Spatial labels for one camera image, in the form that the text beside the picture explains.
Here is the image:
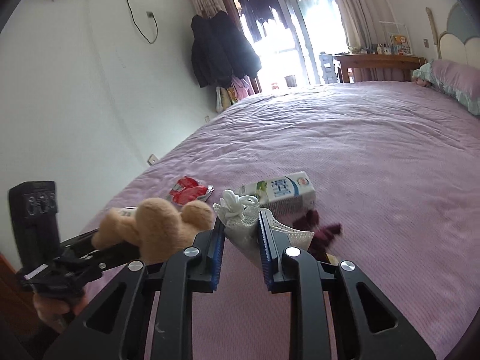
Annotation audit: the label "white green milk carton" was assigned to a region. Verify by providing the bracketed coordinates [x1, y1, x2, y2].
[237, 172, 316, 215]

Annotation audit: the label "person's left hand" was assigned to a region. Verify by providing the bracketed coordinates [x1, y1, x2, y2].
[32, 292, 88, 333]

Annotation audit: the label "small doll beside pillow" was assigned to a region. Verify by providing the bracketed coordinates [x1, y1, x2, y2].
[412, 77, 431, 88]

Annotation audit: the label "glass sliding balcony door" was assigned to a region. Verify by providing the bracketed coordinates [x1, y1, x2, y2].
[278, 0, 321, 85]

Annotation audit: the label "tan plush teddy bear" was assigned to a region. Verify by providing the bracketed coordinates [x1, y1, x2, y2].
[91, 197, 214, 265]

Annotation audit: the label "dark jackets on rack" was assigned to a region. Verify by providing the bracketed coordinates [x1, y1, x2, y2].
[190, 10, 262, 88]

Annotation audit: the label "red white snack wrapper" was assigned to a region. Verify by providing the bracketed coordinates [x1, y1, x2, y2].
[166, 176, 214, 206]

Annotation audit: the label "blue cream scalloped headboard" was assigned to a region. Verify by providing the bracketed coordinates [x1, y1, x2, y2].
[436, 2, 479, 60]

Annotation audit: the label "black air conditioner cable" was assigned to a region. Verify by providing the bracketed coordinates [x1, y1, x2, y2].
[122, 0, 160, 45]

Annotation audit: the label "colourful picture box on desk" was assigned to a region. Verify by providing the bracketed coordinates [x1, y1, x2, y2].
[390, 33, 413, 55]

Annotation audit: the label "wooden desk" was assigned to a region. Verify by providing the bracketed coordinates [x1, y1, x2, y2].
[334, 54, 427, 83]

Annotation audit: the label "white plastic drawer cabinet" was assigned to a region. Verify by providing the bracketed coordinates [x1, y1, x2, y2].
[319, 51, 338, 84]

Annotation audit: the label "purple bed sheet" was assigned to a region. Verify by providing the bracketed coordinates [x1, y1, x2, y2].
[85, 82, 479, 359]

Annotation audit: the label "purple pillow green frill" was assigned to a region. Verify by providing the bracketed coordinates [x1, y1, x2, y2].
[412, 59, 479, 116]

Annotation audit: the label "white face mask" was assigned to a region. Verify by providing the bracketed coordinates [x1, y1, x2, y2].
[213, 189, 314, 269]

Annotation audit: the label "pink patterned right curtain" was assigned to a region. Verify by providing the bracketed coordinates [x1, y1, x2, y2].
[324, 0, 395, 56]

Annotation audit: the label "pink bags under jackets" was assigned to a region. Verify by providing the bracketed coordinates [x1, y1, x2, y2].
[216, 76, 255, 114]

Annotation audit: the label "dark clothes hanging on balcony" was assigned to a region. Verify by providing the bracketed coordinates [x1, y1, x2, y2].
[238, 0, 288, 42]

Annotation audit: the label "amber perfume bottle gold cap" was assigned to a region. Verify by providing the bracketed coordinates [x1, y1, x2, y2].
[326, 253, 339, 266]

